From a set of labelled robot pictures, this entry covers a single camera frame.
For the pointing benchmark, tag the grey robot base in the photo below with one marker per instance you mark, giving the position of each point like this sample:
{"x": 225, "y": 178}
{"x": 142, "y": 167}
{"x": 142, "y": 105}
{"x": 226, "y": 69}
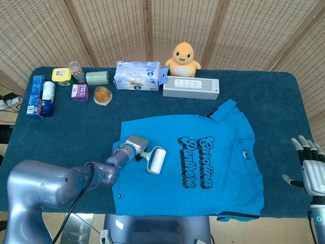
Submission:
{"x": 156, "y": 228}

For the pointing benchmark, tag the folding woven screen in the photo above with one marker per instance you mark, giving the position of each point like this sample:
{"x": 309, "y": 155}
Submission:
{"x": 162, "y": 30}

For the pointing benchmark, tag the dark blue table cloth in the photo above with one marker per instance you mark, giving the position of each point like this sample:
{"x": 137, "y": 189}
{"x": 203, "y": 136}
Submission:
{"x": 83, "y": 122}

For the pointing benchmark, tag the white and blue tube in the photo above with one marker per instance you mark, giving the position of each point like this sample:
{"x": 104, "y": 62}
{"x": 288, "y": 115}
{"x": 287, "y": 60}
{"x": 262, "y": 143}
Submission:
{"x": 48, "y": 99}

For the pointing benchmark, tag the orange jelly cup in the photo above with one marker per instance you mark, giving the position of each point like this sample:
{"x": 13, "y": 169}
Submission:
{"x": 102, "y": 96}

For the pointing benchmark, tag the purple small carton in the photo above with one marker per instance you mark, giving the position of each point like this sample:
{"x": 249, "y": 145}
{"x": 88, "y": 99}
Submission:
{"x": 80, "y": 92}

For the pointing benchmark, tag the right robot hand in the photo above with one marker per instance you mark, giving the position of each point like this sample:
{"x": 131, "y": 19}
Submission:
{"x": 313, "y": 170}

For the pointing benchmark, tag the yellow lidded container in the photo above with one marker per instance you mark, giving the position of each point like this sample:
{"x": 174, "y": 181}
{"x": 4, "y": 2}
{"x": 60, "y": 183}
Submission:
{"x": 61, "y": 75}

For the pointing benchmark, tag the green lint roller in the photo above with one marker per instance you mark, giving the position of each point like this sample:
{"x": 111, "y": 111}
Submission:
{"x": 156, "y": 160}

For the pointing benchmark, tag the white power strip with plugs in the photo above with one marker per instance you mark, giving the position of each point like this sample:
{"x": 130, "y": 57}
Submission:
{"x": 8, "y": 101}

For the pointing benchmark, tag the blue printed T-shirt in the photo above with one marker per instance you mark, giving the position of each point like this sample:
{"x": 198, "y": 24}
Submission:
{"x": 188, "y": 162}

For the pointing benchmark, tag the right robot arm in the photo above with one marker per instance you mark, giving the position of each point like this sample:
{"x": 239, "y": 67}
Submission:
{"x": 318, "y": 223}

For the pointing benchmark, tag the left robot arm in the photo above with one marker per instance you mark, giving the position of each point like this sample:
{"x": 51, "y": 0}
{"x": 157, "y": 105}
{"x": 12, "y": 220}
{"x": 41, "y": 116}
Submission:
{"x": 63, "y": 185}

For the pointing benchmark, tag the green soap box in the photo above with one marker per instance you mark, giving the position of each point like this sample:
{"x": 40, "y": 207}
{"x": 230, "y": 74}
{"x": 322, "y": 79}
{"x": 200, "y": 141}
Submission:
{"x": 97, "y": 78}

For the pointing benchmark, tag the blue toothpaste box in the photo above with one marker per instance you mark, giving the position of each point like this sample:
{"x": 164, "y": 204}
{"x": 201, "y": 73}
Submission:
{"x": 34, "y": 96}

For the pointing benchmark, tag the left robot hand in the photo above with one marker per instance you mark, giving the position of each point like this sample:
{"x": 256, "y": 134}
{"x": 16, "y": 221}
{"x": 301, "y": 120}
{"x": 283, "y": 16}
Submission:
{"x": 137, "y": 145}

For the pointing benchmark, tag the white power strip box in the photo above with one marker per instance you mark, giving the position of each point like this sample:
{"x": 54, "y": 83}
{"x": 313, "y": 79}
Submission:
{"x": 190, "y": 87}

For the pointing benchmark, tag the orange plush dinosaur toy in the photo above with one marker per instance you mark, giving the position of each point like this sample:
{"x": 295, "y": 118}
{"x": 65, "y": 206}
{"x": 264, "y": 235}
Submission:
{"x": 182, "y": 61}

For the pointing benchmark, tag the blue tissue pack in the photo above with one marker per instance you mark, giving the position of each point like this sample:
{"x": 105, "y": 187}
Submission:
{"x": 138, "y": 76}

